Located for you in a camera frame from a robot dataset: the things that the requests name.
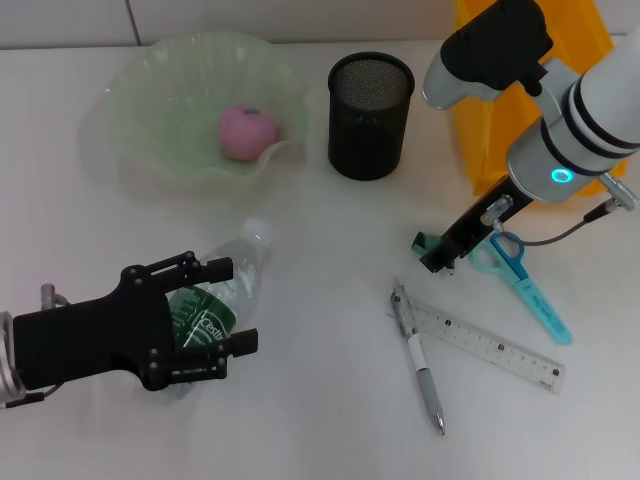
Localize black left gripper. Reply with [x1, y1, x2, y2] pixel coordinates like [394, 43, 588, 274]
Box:
[12, 251, 260, 392]

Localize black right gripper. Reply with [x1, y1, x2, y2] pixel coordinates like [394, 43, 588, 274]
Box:
[418, 174, 534, 275]

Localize green plastic wrapper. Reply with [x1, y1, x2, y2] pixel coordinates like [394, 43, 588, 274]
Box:
[410, 230, 456, 277]

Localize water bottle green label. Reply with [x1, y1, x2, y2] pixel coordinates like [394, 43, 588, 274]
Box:
[164, 217, 275, 401]

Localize teal blue capped scissors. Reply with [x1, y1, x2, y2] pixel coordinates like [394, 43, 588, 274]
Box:
[467, 230, 575, 346]

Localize clear plastic ruler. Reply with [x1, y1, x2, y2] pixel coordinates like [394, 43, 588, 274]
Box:
[389, 292, 566, 394]

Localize pink peach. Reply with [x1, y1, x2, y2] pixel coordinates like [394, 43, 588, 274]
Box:
[217, 103, 281, 162]

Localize grey white ballpoint pen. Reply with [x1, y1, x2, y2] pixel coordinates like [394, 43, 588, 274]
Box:
[387, 274, 447, 437]

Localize black mesh pen cup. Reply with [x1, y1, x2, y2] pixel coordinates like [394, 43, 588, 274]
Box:
[327, 51, 416, 181]

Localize green glass fruit plate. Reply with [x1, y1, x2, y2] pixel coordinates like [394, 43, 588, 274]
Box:
[102, 30, 311, 189]

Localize yellow plastic storage bin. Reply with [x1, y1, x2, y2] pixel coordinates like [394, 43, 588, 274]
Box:
[449, 0, 631, 199]

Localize right gripper cable with plug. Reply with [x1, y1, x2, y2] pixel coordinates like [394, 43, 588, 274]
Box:
[479, 172, 640, 246]

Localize gripper cable with plug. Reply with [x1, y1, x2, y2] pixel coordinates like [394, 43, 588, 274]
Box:
[39, 283, 71, 307]
[479, 172, 640, 246]

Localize left gripper cable with plug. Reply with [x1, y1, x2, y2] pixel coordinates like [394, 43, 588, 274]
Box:
[39, 283, 71, 307]

